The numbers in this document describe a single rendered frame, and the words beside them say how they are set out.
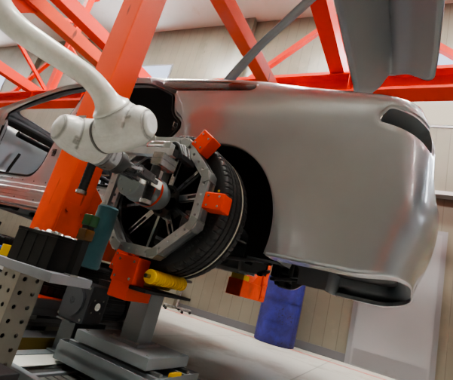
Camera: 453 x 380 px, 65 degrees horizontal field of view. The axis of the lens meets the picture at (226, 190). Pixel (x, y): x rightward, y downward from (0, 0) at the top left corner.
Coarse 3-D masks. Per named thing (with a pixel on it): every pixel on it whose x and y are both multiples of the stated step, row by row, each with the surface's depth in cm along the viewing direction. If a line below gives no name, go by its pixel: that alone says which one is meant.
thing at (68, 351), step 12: (60, 348) 149; (72, 348) 146; (84, 348) 150; (60, 360) 147; (72, 360) 144; (84, 360) 142; (96, 360) 139; (108, 360) 143; (120, 360) 143; (84, 372) 140; (96, 372) 138; (108, 372) 135; (120, 372) 133; (132, 372) 131; (144, 372) 136; (156, 372) 135; (168, 372) 152; (180, 372) 145; (192, 372) 158
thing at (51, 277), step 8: (0, 256) 123; (0, 264) 122; (8, 264) 120; (16, 264) 118; (24, 264) 117; (24, 272) 115; (32, 272) 114; (40, 272) 112; (48, 272) 111; (56, 272) 116; (48, 280) 109; (56, 280) 111; (64, 280) 114; (72, 280) 117; (80, 280) 119; (88, 280) 122; (88, 288) 123
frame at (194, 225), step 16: (144, 160) 172; (192, 160) 152; (112, 176) 169; (208, 176) 145; (112, 192) 167; (192, 208) 143; (192, 224) 140; (112, 240) 155; (176, 240) 141; (144, 256) 147; (160, 256) 145
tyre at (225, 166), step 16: (208, 160) 159; (224, 160) 160; (224, 176) 152; (224, 192) 149; (240, 192) 163; (240, 208) 160; (208, 224) 147; (224, 224) 148; (240, 224) 162; (192, 240) 148; (208, 240) 145; (224, 240) 153; (176, 256) 148; (192, 256) 146; (208, 256) 153; (224, 256) 162; (176, 272) 153; (192, 272) 159
